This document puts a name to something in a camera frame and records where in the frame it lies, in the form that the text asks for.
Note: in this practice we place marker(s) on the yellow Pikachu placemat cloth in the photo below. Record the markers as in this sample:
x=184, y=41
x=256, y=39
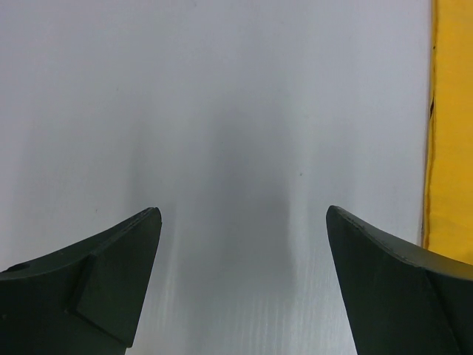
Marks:
x=447, y=203

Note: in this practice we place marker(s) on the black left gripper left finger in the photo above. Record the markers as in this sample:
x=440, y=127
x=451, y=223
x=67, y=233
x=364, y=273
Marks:
x=86, y=298

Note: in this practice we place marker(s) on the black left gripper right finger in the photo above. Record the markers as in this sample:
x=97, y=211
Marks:
x=399, y=298

